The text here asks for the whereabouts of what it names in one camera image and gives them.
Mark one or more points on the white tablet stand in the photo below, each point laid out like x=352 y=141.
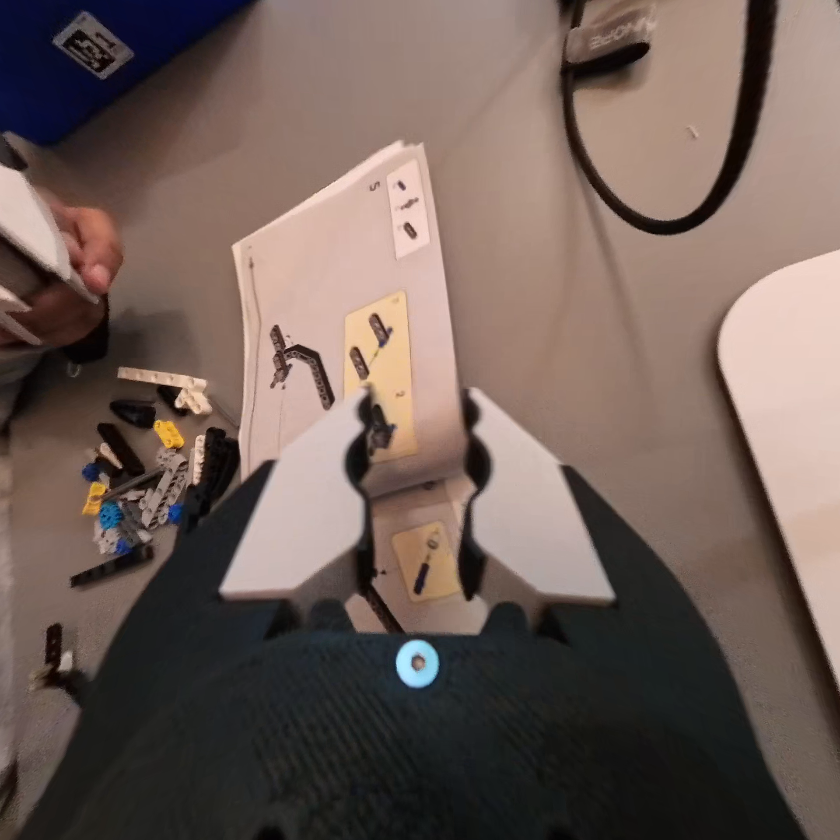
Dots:
x=787 y=394

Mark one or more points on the lego instruction booklet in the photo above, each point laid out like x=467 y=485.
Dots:
x=315 y=282

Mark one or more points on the black lego beam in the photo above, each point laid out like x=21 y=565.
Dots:
x=54 y=640

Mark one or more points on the pile of lego pieces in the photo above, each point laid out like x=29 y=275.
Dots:
x=164 y=485

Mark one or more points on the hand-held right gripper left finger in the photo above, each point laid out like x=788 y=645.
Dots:
x=295 y=518

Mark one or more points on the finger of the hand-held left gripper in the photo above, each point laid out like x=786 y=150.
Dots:
x=26 y=223
x=13 y=315

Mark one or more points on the blue plastic bin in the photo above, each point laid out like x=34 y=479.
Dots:
x=170 y=26

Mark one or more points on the person's left forearm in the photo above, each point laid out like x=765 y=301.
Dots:
x=16 y=374

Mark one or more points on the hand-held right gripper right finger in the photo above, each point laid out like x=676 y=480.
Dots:
x=531 y=518

